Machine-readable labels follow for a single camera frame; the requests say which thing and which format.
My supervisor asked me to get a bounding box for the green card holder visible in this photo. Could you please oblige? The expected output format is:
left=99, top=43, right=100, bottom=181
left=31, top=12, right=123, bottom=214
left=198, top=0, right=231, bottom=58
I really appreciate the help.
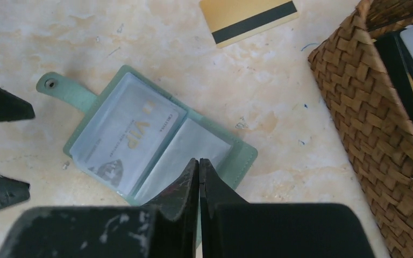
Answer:
left=36, top=65, right=258, bottom=205

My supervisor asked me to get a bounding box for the white VIP card in holder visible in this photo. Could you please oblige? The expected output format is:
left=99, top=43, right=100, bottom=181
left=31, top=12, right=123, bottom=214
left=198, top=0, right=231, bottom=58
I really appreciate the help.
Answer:
left=76, top=85, right=185, bottom=196

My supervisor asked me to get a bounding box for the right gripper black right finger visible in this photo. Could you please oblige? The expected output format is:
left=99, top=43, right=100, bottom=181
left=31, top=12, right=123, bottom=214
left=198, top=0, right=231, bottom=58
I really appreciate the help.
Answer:
left=199, top=159, right=374, bottom=257

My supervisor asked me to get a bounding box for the gold card on table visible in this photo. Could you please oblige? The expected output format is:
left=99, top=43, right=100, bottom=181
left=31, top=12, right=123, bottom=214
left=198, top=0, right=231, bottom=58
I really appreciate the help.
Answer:
left=200, top=0, right=298, bottom=48

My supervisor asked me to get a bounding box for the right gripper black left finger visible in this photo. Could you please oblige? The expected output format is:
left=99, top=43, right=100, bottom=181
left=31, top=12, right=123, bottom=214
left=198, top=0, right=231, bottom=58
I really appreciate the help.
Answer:
left=0, top=159, right=199, bottom=257

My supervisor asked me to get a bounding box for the woven wicker divided basket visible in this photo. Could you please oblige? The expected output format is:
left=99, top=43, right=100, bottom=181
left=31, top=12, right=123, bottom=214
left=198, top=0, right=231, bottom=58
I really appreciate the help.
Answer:
left=309, top=1, right=413, bottom=257

